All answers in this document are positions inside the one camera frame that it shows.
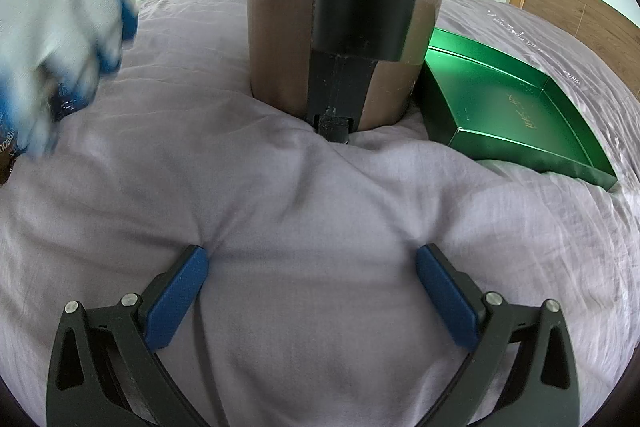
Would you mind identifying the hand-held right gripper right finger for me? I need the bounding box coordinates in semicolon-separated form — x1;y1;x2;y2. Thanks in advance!
415;243;584;427

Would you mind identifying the green tray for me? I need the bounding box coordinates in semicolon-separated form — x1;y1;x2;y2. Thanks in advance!
416;27;619;192

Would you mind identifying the purple bedsheet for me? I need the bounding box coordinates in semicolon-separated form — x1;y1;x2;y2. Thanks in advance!
0;0;640;427

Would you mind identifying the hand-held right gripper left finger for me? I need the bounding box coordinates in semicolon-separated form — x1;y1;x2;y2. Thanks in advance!
46;244;210;427

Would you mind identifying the brown snack packet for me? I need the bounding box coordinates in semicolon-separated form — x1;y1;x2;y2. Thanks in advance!
0;126;32;188

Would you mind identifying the person's left hand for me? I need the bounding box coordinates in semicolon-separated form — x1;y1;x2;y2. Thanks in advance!
0;0;142;160

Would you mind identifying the copper and black electric kettle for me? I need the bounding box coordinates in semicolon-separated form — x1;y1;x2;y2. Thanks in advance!
247;0;459;144

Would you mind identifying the wooden headboard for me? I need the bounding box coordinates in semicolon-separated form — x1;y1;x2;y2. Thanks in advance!
510;0;640;98

